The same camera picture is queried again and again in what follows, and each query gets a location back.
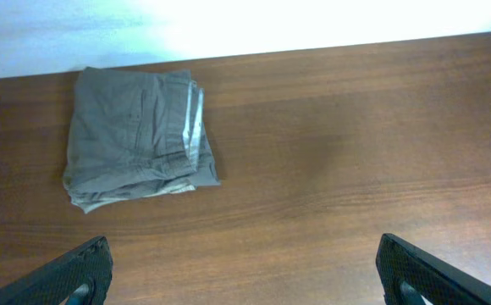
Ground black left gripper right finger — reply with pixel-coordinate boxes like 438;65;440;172
376;233;491;305

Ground grey-green shorts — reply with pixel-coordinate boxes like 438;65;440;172
63;67;220;213

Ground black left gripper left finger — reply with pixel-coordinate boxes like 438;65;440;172
0;236;113;305

